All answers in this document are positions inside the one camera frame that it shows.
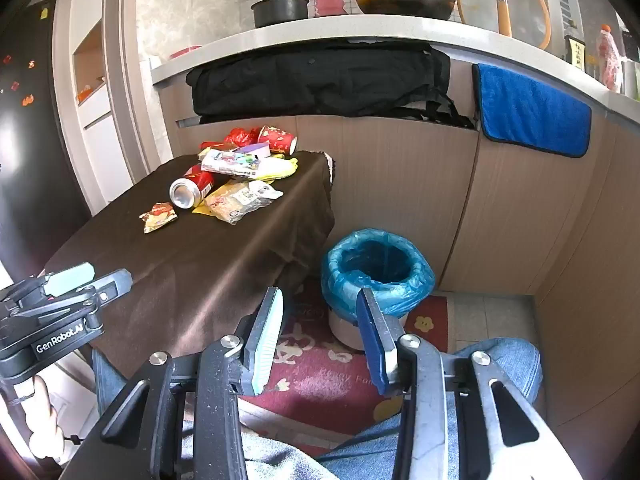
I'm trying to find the person's right leg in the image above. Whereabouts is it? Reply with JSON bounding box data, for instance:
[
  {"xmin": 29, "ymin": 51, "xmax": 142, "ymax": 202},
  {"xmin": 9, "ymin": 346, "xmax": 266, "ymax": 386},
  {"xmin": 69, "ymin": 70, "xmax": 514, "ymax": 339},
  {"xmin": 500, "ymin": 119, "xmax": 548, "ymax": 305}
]
[{"xmin": 319, "ymin": 337, "xmax": 544, "ymax": 480}]

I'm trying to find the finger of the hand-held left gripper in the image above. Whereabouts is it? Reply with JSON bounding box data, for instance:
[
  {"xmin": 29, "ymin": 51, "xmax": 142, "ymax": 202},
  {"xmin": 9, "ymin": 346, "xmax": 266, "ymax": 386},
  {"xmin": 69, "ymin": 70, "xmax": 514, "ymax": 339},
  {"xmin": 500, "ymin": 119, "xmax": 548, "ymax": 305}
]
[
  {"xmin": 41, "ymin": 262, "xmax": 97, "ymax": 298},
  {"xmin": 91, "ymin": 268, "xmax": 134, "ymax": 307}
]

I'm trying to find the small framed sign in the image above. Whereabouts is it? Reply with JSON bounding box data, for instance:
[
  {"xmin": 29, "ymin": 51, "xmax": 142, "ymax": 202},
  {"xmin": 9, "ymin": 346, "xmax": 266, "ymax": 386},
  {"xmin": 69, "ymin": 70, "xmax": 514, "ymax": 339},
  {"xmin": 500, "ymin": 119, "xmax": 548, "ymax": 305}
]
[{"xmin": 564, "ymin": 34, "xmax": 587, "ymax": 72}]

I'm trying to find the white kitchen countertop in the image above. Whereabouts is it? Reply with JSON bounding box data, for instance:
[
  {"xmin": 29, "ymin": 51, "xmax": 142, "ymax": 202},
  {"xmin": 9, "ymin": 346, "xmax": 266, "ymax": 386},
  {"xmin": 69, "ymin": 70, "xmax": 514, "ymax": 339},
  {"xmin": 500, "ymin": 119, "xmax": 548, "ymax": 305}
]
[{"xmin": 149, "ymin": 14, "xmax": 640, "ymax": 127}]

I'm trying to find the glass lid with orange rim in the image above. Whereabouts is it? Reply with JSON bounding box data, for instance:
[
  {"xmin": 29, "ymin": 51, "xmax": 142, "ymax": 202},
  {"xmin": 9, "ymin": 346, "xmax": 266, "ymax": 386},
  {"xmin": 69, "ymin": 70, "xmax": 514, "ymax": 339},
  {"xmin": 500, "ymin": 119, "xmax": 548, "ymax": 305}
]
[{"xmin": 457, "ymin": 0, "xmax": 552, "ymax": 51}]

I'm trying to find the bottle with orange cap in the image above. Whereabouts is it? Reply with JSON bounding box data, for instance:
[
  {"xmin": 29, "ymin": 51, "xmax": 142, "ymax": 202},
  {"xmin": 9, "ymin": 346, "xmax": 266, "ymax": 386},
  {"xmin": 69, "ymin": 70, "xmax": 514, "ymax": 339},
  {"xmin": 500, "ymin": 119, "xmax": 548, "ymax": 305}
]
[{"xmin": 597, "ymin": 23, "xmax": 624, "ymax": 92}]

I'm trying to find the person's left hand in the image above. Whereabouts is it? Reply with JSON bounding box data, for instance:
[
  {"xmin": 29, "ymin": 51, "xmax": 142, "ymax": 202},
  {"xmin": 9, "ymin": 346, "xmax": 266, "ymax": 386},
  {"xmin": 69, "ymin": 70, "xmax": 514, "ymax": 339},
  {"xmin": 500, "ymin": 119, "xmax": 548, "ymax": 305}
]
[{"xmin": 27, "ymin": 375, "xmax": 67, "ymax": 467}]

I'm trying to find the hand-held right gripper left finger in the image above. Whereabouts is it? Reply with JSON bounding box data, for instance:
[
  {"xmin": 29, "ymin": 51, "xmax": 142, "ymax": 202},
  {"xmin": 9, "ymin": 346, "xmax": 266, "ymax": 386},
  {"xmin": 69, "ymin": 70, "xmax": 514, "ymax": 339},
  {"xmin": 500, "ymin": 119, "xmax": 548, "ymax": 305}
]
[{"xmin": 62, "ymin": 287, "xmax": 286, "ymax": 480}]

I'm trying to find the clear plastic food packet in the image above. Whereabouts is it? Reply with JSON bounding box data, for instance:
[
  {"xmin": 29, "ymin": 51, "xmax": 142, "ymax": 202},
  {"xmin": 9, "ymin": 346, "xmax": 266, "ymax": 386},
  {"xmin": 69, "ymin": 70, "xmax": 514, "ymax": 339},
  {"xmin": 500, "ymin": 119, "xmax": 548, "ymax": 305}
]
[{"xmin": 205, "ymin": 180, "xmax": 284, "ymax": 226}]

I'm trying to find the white bin with blue liner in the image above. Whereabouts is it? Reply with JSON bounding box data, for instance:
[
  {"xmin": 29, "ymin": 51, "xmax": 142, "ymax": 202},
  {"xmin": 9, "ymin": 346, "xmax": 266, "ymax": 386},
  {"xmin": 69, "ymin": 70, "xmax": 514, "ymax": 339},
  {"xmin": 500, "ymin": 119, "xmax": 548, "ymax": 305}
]
[{"xmin": 320, "ymin": 228, "xmax": 436, "ymax": 351}]

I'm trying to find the white shelf cabinet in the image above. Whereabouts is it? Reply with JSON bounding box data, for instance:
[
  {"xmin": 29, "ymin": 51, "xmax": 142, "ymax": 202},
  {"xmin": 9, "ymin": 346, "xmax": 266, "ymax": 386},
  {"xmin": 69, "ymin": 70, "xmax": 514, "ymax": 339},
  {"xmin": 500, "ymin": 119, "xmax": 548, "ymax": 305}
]
[{"xmin": 52, "ymin": 0, "xmax": 151, "ymax": 206}]

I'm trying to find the small red yellow snack packet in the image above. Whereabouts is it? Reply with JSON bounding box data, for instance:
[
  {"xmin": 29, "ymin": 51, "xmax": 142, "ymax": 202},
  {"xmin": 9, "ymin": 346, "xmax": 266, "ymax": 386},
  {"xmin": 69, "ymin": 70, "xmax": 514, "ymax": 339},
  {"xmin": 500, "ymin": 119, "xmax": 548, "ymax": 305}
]
[{"xmin": 139, "ymin": 202, "xmax": 180, "ymax": 235}]

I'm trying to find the blue towel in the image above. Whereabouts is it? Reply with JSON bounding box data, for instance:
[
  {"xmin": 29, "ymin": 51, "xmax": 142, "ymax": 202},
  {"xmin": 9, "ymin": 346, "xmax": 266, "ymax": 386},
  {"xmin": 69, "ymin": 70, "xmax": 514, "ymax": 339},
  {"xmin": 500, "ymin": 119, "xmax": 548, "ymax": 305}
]
[{"xmin": 472, "ymin": 63, "xmax": 593, "ymax": 160}]

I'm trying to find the dark refrigerator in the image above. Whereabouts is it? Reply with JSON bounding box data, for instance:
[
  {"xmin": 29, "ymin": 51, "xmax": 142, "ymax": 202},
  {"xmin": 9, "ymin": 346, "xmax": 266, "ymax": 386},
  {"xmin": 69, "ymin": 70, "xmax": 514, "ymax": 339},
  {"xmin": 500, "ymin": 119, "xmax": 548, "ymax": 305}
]
[{"xmin": 0, "ymin": 2, "xmax": 92, "ymax": 277}]

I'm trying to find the black pot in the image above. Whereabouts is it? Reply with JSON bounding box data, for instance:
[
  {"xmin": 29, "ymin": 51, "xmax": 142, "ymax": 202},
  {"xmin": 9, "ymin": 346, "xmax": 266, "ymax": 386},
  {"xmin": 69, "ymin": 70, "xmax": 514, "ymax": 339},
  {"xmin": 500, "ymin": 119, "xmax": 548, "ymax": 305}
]
[{"xmin": 250, "ymin": 0, "xmax": 311, "ymax": 30}]

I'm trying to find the red paper cup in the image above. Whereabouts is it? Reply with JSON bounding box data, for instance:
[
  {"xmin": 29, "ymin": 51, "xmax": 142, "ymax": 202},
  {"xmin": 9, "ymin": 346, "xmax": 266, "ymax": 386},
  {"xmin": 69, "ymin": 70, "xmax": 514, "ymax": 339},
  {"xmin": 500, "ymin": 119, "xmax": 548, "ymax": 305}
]
[{"xmin": 256, "ymin": 124, "xmax": 299, "ymax": 155}]

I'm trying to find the person's leg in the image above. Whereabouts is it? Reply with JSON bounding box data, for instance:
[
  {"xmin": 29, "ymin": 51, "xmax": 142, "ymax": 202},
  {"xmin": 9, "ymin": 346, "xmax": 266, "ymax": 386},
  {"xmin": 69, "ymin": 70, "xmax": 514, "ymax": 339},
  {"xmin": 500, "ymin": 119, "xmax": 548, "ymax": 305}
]
[
  {"xmin": 91, "ymin": 349, "xmax": 151, "ymax": 418},
  {"xmin": 319, "ymin": 337, "xmax": 544, "ymax": 480}
]

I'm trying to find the clear packet with purple print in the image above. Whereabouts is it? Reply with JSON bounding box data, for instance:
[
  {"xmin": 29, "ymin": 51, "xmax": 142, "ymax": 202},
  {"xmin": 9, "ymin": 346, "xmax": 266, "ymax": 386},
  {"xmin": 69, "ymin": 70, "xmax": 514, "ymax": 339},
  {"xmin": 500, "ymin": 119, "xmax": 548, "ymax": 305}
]
[{"xmin": 201, "ymin": 147, "xmax": 267, "ymax": 181}]

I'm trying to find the red drink can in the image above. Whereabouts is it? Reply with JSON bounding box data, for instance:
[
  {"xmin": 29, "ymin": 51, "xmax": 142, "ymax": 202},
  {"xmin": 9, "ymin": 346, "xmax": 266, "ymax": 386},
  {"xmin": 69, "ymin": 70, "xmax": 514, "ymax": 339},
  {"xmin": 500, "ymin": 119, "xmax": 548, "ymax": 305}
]
[{"xmin": 169, "ymin": 164, "xmax": 217, "ymax": 210}]

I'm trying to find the red plastic bag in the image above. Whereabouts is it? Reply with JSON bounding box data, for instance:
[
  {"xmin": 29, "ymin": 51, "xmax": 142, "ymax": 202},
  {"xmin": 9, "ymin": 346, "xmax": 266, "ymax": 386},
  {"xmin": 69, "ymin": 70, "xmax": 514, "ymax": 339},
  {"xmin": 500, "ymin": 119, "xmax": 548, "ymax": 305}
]
[{"xmin": 222, "ymin": 127, "xmax": 263, "ymax": 150}]

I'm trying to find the person's left leg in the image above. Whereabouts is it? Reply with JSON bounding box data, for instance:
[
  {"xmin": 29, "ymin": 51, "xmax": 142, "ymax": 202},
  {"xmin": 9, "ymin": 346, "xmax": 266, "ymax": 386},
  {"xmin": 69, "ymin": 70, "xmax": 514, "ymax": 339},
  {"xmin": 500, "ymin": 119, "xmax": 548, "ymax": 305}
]
[{"xmin": 91, "ymin": 349, "xmax": 151, "ymax": 418}]

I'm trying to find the brown tablecloth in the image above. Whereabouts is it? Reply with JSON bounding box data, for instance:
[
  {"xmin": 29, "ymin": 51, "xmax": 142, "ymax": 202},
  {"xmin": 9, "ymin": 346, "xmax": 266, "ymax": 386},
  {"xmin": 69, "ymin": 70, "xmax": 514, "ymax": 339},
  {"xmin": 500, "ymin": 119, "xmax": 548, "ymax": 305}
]
[{"xmin": 42, "ymin": 150, "xmax": 337, "ymax": 367}]

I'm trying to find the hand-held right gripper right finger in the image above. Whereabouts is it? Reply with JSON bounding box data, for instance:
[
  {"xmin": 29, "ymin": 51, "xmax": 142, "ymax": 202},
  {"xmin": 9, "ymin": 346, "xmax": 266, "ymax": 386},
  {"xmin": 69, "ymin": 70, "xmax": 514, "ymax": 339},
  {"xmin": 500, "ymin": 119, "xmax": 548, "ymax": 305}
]
[{"xmin": 356, "ymin": 287, "xmax": 583, "ymax": 480}]

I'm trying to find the yellow and purple wrapper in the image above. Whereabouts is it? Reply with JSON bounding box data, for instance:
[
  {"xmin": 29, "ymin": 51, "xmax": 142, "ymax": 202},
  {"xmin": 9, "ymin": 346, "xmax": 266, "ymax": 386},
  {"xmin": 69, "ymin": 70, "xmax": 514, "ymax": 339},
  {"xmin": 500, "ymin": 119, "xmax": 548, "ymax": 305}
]
[{"xmin": 239, "ymin": 142, "xmax": 300, "ymax": 184}]

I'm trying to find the red floor mat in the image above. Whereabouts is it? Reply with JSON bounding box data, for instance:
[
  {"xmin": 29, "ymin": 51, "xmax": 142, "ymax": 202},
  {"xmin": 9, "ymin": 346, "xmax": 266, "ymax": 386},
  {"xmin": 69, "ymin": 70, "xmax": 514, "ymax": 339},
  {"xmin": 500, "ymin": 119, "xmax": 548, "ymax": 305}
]
[{"xmin": 239, "ymin": 294, "xmax": 457, "ymax": 457}]

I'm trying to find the black cloth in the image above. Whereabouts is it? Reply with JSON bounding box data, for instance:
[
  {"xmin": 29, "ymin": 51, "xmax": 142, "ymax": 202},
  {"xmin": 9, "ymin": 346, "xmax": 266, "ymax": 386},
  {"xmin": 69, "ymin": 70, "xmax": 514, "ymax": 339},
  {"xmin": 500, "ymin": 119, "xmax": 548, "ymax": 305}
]
[{"xmin": 185, "ymin": 41, "xmax": 477, "ymax": 129}]

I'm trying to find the wooden kitchen cabinet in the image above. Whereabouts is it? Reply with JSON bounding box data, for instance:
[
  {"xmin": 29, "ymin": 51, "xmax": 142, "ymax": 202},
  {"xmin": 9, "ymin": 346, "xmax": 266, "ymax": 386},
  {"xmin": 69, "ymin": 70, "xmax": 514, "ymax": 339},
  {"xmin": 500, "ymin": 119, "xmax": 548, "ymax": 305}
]
[{"xmin": 172, "ymin": 112, "xmax": 640, "ymax": 480}]

